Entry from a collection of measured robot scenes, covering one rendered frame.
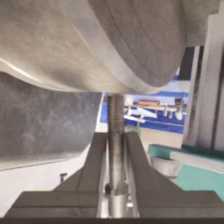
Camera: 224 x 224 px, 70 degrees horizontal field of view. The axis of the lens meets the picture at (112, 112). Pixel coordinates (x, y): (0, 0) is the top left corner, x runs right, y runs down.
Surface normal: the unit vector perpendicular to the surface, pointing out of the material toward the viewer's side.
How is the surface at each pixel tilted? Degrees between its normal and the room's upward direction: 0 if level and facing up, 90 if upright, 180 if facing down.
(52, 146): 90
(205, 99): 90
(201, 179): 90
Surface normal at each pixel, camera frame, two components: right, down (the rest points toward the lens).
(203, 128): -0.47, -0.13
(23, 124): 0.84, 0.11
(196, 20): -0.26, 0.94
